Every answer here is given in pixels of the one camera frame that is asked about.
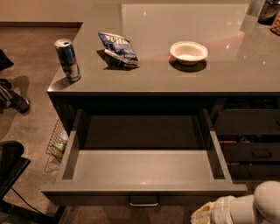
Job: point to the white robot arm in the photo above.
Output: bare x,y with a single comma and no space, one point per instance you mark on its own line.
261,207

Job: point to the dark object on counter corner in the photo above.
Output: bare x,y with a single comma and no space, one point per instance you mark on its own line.
269,12

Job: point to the person's leg and dark shoe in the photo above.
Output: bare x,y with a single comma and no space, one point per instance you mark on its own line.
8,97

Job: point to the silver drawer handle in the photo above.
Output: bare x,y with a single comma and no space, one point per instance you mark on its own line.
143,201

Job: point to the blue chip bag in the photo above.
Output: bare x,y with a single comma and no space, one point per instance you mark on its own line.
119,49

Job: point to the dark grey counter cabinet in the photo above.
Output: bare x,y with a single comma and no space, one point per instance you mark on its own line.
243,56

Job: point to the grey top drawer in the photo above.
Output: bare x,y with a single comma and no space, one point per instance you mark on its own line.
111,157

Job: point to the white paper bowl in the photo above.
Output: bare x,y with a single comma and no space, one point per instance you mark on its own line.
188,53

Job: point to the dark right side drawers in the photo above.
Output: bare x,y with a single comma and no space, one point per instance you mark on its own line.
248,129

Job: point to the blue silver drink can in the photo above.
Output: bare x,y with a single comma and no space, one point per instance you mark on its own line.
65,50

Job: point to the black office chair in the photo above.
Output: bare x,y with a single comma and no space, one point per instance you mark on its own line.
12,164

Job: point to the wire mesh basket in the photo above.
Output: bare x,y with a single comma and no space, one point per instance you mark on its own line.
56,147

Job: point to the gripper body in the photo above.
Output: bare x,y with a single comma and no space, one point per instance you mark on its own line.
219,212

